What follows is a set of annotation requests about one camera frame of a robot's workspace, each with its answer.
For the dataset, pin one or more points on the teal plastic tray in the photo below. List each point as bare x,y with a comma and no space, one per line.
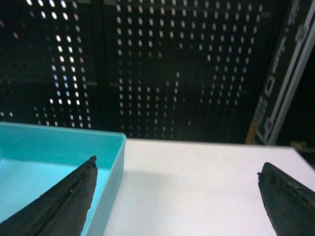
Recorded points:
33,158

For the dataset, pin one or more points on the black perforated metal panel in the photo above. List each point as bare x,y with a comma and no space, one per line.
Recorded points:
184,70

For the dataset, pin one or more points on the black flight case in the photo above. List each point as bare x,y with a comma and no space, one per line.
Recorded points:
292,51

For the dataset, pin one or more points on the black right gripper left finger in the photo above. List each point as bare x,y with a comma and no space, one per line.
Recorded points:
61,210

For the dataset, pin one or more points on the white table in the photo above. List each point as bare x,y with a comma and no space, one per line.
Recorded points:
197,189

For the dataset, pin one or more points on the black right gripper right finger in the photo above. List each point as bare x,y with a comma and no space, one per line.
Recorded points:
289,204

